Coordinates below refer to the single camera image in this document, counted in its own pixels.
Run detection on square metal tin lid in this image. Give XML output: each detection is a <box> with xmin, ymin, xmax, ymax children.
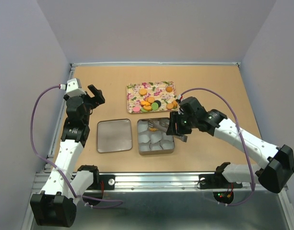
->
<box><xmin>96</xmin><ymin>119</ymin><xmax>133</xmax><ymax>153</ymax></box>

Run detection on black sandwich cookie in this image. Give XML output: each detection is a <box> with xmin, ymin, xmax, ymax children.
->
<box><xmin>154</xmin><ymin>100</ymin><xmax>161</xmax><ymax>107</ymax></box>

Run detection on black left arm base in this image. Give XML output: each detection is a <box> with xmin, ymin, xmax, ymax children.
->
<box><xmin>87</xmin><ymin>174</ymin><xmax>116</xmax><ymax>190</ymax></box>

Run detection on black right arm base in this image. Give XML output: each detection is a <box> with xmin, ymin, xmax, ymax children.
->
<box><xmin>199</xmin><ymin>173</ymin><xmax>243</xmax><ymax>189</ymax></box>

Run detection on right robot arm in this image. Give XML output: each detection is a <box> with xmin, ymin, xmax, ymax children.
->
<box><xmin>166</xmin><ymin>97</ymin><xmax>294</xmax><ymax>194</ymax></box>

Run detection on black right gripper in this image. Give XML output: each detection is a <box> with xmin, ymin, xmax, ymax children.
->
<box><xmin>165</xmin><ymin>111</ymin><xmax>197</xmax><ymax>136</ymax></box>

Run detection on square metal tin box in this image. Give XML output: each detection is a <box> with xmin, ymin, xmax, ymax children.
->
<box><xmin>137</xmin><ymin>117</ymin><xmax>175</xmax><ymax>156</ymax></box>

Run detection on small ridged orange cookie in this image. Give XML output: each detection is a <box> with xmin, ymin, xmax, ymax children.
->
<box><xmin>166</xmin><ymin>87</ymin><xmax>173</xmax><ymax>92</ymax></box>

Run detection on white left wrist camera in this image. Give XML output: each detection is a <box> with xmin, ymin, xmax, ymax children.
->
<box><xmin>59</xmin><ymin>78</ymin><xmax>87</xmax><ymax>97</ymax></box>

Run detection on pink round cookie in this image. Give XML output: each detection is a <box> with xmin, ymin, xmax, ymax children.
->
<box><xmin>132</xmin><ymin>106</ymin><xmax>141</xmax><ymax>113</ymax></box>

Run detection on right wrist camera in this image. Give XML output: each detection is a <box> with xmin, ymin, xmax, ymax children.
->
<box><xmin>176</xmin><ymin>95</ymin><xmax>189</xmax><ymax>114</ymax></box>

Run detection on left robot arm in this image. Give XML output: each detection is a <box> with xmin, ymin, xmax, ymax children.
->
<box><xmin>30</xmin><ymin>83</ymin><xmax>105</xmax><ymax>228</ymax></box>

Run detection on stacked round orange cookie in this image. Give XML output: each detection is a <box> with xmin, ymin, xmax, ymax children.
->
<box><xmin>147</xmin><ymin>97</ymin><xmax>155</xmax><ymax>104</ymax></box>

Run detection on plain round orange cookie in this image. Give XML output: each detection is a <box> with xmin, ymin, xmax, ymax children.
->
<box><xmin>166</xmin><ymin>103</ymin><xmax>174</xmax><ymax>110</ymax></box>

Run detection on orange flower cookie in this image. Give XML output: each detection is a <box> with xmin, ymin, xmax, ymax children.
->
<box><xmin>173</xmin><ymin>100</ymin><xmax>178</xmax><ymax>107</ymax></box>

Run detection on green sandwich cookie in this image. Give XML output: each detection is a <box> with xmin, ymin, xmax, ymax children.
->
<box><xmin>151</xmin><ymin>103</ymin><xmax>159</xmax><ymax>111</ymax></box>

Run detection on dotted biscuit on green cookie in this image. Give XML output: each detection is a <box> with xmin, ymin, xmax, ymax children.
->
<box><xmin>141</xmin><ymin>105</ymin><xmax>152</xmax><ymax>112</ymax></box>

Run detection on fish shaped orange cookie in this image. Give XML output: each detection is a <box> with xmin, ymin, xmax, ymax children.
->
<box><xmin>141</xmin><ymin>101</ymin><xmax>151</xmax><ymax>106</ymax></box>

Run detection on aluminium front rail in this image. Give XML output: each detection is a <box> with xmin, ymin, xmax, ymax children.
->
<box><xmin>31</xmin><ymin>170</ymin><xmax>288</xmax><ymax>193</ymax></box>

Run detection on floral serving tray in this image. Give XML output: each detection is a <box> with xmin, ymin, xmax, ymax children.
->
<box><xmin>126</xmin><ymin>81</ymin><xmax>178</xmax><ymax>114</ymax></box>

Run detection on metal tongs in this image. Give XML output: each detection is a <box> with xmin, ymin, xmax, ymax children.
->
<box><xmin>148</xmin><ymin>120</ymin><xmax>188</xmax><ymax>142</ymax></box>

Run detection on white paper cup liner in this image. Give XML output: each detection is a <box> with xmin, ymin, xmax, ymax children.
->
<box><xmin>150</xmin><ymin>130</ymin><xmax>162</xmax><ymax>144</ymax></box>

